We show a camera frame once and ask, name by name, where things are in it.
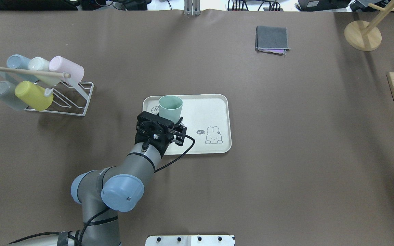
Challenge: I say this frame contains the folded grey cloth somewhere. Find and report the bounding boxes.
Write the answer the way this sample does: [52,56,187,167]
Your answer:
[255,25,290,55]

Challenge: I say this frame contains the yellow cup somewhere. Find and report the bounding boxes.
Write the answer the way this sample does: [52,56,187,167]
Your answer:
[15,81,53,111]

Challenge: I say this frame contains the cream rabbit tray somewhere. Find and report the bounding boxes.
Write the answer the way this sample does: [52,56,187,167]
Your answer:
[142,94,232,155]

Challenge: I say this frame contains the white wire cup rack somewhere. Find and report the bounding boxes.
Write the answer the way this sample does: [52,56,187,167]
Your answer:
[0,67,94,117]

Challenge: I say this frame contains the mint green cup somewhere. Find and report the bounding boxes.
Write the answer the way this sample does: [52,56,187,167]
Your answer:
[158,95,183,124]

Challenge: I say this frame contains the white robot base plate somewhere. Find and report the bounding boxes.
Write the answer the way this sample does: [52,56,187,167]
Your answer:
[145,235,236,246]

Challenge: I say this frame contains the grey cup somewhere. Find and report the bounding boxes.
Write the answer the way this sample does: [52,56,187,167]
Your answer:
[0,81,28,111]

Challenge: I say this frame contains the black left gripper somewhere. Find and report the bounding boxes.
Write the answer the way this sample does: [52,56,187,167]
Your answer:
[134,111,187,157]

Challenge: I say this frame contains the pink cup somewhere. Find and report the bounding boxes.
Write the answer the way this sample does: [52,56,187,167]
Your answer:
[49,56,84,83]

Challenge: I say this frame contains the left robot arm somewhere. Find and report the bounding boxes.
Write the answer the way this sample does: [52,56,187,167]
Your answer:
[9,111,187,246]

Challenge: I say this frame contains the wooden mug tree stand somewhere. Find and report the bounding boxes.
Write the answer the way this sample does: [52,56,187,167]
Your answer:
[344,0,394,52]

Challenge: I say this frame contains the cream cup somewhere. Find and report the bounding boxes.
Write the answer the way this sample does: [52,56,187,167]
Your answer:
[28,57,61,86]

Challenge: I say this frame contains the light blue cup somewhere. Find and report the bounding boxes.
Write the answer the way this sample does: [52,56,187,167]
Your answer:
[6,54,39,83]

